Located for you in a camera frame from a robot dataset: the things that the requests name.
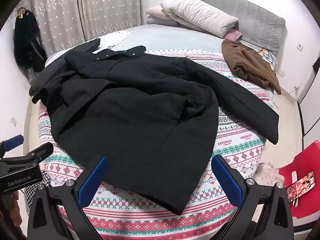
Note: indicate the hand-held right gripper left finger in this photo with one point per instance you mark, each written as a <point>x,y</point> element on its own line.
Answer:
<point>91,182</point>

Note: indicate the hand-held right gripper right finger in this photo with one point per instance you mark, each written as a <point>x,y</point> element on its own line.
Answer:
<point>226,181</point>

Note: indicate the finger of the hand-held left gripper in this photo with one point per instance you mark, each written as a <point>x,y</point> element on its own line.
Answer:
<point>13,141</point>
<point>40,152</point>

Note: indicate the black coat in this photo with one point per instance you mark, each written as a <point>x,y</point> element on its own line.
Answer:
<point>130,100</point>

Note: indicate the black hanging clothes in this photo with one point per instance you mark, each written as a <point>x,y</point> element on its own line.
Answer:
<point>26,42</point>

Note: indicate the black white checkered cloth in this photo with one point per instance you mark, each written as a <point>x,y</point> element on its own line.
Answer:
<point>37,192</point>

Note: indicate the white floral cloth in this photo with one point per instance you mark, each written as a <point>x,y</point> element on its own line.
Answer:
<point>271,176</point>

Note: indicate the phone with colourful screen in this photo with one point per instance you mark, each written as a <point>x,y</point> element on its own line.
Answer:
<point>300,186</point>

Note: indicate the red plastic chair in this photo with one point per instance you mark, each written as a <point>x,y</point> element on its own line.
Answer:
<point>306,155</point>

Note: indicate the brown garment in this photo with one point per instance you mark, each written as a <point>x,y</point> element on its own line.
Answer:
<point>247,62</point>

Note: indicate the white lace cloth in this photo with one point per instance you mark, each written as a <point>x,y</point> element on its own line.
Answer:
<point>122,37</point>

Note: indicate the small pink pillow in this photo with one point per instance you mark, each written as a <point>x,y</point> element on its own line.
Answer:
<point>233,34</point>

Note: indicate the patterned grey curtain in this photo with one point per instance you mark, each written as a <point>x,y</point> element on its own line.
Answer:
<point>82,10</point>

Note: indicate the pale bed sheet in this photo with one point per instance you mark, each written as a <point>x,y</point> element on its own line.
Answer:
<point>160,37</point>

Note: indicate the grey padded headboard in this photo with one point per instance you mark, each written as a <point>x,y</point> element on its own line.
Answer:
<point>257,17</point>

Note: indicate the white pillow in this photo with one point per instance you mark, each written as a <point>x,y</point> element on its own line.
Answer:
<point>197,13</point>

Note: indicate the grey folded bedding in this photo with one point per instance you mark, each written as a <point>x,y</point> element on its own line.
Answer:
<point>160,22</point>

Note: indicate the dark wall fixture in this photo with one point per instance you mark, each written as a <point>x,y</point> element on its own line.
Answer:
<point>317,65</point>

